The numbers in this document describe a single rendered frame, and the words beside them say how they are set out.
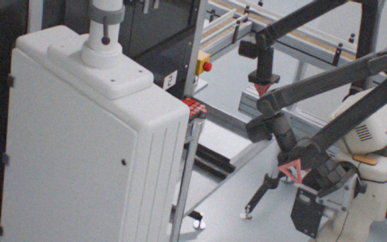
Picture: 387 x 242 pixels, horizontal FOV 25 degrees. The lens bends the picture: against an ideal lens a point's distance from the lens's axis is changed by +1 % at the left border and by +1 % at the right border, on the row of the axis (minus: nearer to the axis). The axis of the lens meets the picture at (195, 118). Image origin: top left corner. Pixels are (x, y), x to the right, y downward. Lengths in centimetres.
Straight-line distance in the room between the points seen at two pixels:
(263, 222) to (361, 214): 157
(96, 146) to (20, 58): 32
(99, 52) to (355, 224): 113
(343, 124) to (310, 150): 12
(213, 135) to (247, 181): 136
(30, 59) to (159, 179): 45
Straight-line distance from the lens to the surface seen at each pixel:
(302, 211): 288
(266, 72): 312
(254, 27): 411
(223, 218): 434
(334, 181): 263
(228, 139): 329
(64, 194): 236
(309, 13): 296
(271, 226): 437
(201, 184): 303
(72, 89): 219
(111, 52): 217
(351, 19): 458
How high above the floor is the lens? 266
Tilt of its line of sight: 32 degrees down
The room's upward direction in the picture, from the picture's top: 11 degrees clockwise
